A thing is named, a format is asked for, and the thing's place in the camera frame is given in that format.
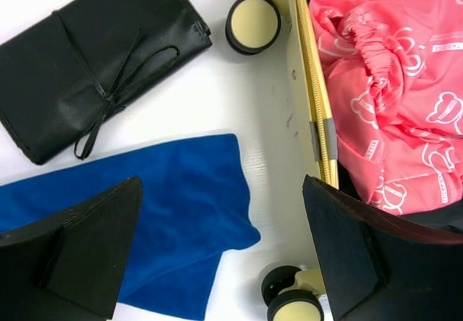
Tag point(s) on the pink printed garment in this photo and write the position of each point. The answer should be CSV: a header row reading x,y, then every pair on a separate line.
x,y
393,73

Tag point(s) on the cream yellow hard-shell suitcase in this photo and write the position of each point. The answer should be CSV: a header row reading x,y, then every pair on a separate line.
x,y
290,292

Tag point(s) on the dark blue cloth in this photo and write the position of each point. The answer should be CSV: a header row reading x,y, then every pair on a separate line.
x,y
195,207

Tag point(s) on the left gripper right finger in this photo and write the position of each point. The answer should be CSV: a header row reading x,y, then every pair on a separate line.
x,y
377,266

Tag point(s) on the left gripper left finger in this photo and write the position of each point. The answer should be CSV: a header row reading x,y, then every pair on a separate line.
x,y
70,265

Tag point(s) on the black leather roll pouch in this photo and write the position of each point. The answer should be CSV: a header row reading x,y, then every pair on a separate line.
x,y
63,77

